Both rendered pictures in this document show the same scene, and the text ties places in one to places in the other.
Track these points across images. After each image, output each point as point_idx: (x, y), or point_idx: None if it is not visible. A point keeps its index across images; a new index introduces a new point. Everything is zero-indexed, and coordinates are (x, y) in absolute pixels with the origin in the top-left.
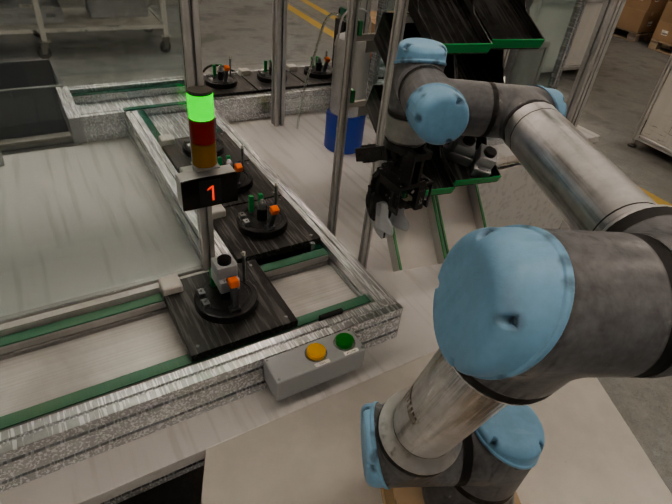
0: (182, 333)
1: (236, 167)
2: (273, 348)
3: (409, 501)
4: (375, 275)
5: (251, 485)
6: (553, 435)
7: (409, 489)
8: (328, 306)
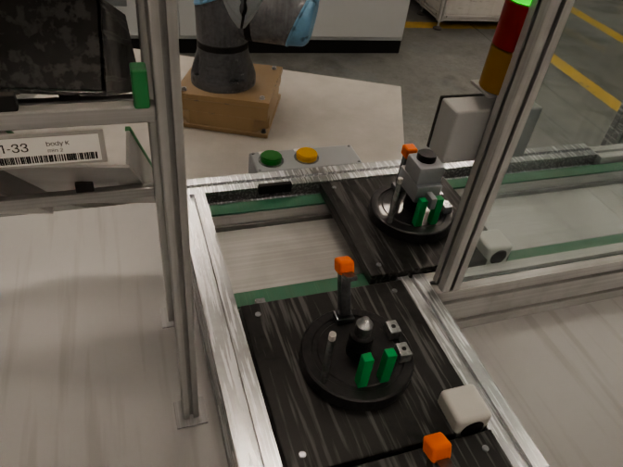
0: (453, 191)
1: (443, 435)
2: (351, 169)
3: (265, 83)
4: (137, 323)
5: (367, 151)
6: (91, 127)
7: (262, 87)
8: (262, 233)
